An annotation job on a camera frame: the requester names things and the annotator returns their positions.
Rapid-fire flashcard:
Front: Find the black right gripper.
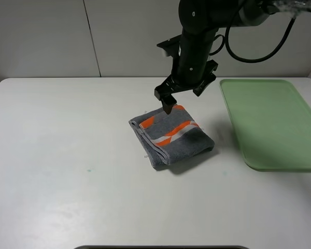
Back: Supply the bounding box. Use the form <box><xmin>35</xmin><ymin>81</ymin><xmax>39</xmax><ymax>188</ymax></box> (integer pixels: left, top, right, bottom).
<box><xmin>154</xmin><ymin>49</ymin><xmax>218</xmax><ymax>115</ymax></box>

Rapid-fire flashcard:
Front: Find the grey towel with orange pattern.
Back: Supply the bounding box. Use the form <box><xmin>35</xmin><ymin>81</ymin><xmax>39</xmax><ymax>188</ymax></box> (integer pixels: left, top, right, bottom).
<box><xmin>129</xmin><ymin>105</ymin><xmax>215</xmax><ymax>170</ymax></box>

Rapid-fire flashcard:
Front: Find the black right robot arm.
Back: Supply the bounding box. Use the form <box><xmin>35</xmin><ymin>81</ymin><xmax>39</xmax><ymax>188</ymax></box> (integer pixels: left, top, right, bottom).
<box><xmin>154</xmin><ymin>1</ymin><xmax>311</xmax><ymax>114</ymax></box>

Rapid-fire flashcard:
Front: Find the green plastic tray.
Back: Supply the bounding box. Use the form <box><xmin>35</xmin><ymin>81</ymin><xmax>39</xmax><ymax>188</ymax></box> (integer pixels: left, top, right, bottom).
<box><xmin>220</xmin><ymin>79</ymin><xmax>311</xmax><ymax>172</ymax></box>

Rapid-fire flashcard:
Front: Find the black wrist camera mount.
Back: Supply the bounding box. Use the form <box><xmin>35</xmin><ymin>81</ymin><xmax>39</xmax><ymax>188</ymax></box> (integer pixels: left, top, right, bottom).
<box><xmin>157</xmin><ymin>35</ymin><xmax>181</xmax><ymax>58</ymax></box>

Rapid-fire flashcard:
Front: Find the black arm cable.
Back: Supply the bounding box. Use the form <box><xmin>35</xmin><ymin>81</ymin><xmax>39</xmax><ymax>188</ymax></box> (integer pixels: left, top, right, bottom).
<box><xmin>209</xmin><ymin>11</ymin><xmax>299</xmax><ymax>63</ymax></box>

